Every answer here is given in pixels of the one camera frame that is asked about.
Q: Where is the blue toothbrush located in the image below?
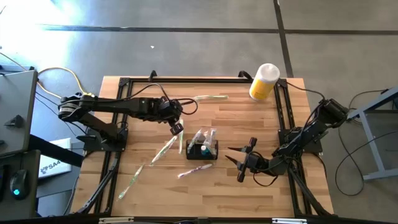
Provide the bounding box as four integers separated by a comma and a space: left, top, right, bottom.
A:
210, 128, 218, 155

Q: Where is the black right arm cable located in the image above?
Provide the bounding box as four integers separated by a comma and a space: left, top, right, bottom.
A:
285, 81, 326, 102

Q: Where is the yellow cable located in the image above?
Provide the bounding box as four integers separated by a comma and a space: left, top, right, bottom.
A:
36, 67, 94, 100

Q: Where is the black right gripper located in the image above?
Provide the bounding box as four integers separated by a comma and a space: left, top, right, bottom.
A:
224, 136, 272, 184

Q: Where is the yellow wipes canister white lid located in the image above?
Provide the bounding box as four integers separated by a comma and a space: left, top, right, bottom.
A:
248, 63, 280, 101

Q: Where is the black aluminium table frame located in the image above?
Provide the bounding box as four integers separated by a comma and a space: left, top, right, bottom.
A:
79, 70, 335, 218

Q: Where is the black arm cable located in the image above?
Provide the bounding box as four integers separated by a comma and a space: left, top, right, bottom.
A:
124, 82, 199, 116
285, 81, 326, 102

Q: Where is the purple toothbrush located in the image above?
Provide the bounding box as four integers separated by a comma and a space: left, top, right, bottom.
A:
176, 163, 215, 180

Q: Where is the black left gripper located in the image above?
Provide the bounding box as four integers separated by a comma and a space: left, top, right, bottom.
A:
149, 95, 185, 136

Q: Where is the silver metal bracket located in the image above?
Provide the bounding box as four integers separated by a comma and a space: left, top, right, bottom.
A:
272, 217, 307, 224
98, 217, 134, 224

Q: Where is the white printed box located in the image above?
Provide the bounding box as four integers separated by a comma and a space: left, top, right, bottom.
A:
37, 138, 73, 180

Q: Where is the dark grey desk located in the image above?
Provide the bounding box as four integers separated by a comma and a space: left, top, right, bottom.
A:
0, 149, 42, 218

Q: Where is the grey metal stand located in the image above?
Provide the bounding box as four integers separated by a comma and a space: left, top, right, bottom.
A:
343, 86, 398, 182

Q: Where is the black diagonal bar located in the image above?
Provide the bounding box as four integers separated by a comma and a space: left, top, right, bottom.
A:
29, 134, 85, 168

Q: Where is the black computer mouse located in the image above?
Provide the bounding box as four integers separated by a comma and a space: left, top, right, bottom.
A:
9, 169, 29, 200

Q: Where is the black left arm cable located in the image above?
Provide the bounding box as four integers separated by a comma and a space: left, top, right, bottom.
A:
124, 82, 199, 116

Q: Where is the black wire basket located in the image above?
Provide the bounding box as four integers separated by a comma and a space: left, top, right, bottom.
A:
185, 139, 219, 161

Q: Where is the black floor cable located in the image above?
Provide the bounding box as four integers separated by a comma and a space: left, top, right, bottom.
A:
334, 130, 398, 197

